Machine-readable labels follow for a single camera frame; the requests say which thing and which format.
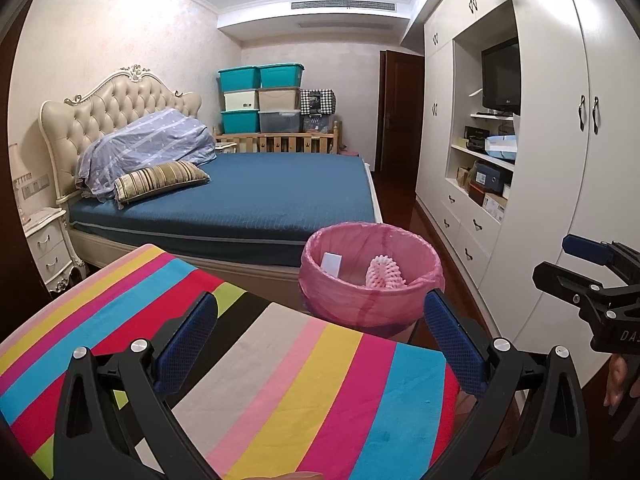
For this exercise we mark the gold striped pillow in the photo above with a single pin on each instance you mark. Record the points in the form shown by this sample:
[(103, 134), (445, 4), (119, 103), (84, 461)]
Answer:
[(160, 180)]

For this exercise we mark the beige plastic storage box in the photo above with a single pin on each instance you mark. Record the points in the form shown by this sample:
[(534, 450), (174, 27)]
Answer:
[(279, 99)]

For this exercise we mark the blue striped duvet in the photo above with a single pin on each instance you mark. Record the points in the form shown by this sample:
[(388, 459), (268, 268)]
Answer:
[(150, 140)]

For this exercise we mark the dark safe box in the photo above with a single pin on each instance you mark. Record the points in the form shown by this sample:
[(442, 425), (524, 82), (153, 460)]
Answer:
[(492, 177)]

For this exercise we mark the black electronic device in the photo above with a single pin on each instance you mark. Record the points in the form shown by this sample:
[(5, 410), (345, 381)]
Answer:
[(477, 137)]

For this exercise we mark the black flat television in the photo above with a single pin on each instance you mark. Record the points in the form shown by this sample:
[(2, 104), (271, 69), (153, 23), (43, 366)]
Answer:
[(500, 75)]

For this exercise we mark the cream plastic storage box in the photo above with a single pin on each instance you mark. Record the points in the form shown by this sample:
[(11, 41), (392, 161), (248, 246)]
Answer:
[(241, 101)]

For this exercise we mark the small white cardboard box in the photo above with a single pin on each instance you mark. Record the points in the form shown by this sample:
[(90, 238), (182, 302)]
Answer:
[(332, 264)]

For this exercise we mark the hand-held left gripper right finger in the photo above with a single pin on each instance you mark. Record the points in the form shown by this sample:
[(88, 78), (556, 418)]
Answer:
[(455, 345)]

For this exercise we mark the black white checked bag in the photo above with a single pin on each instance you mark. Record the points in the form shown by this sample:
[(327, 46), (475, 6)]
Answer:
[(317, 102)]

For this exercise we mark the beige tufted headboard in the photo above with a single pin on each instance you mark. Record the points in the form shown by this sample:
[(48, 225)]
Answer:
[(100, 105)]

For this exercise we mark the clear grey storage box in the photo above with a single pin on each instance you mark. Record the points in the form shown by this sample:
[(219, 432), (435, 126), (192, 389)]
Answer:
[(280, 121)]

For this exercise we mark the rainbow striped tablecloth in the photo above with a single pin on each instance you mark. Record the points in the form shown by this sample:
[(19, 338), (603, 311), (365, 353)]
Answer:
[(300, 385)]

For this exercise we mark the white carved nightstand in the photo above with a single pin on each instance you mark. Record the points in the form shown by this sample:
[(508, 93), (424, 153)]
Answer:
[(50, 250)]

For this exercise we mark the pink foam fruit net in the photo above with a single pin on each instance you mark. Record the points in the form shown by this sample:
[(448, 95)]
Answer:
[(382, 272)]

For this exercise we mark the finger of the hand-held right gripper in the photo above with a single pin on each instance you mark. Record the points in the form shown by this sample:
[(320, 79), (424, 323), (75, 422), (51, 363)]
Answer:
[(585, 249), (555, 277)]

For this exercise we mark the dark wooden door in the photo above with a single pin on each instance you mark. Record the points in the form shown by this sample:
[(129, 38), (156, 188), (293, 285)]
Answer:
[(400, 110)]

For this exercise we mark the blue white package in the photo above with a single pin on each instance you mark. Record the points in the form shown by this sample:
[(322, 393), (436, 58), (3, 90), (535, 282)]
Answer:
[(500, 147)]

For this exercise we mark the white built-in wardrobe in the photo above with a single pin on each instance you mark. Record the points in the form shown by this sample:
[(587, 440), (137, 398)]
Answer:
[(550, 160)]

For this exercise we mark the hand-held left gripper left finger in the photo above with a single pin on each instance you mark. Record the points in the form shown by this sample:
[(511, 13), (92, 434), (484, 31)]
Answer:
[(187, 345)]

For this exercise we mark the bin with pink bag liner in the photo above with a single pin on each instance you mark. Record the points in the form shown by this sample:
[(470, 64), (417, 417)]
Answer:
[(350, 305)]

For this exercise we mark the wall switch panel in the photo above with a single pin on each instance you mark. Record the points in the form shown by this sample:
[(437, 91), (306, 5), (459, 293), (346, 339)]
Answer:
[(35, 185)]

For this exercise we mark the teal plastic storage box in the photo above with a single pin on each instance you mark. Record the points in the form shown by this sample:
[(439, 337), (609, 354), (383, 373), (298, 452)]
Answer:
[(281, 76), (239, 79), (240, 121)]

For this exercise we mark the wooden crib rail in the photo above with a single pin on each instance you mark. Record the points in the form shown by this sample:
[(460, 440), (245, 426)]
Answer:
[(275, 142)]

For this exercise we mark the bed with blue sheet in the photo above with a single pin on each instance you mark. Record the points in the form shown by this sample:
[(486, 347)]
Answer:
[(275, 190)]

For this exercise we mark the person's right hand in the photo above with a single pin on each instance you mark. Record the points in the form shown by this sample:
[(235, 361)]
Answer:
[(616, 382)]

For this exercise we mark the orange black box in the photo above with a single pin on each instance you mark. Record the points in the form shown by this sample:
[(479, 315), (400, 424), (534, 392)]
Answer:
[(477, 194)]

